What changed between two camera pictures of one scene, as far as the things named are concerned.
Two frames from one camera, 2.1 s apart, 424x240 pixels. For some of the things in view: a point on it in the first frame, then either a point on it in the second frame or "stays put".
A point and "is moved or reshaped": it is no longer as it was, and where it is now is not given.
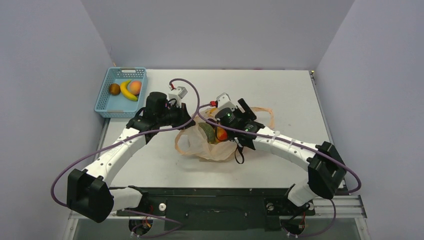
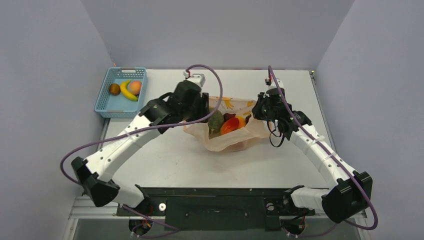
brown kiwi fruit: (114, 89) stays put
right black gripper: (245, 108) → (259, 108)
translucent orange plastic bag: (194, 142) is moved or reshaped
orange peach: (135, 87) stays put
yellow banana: (123, 87) stays put
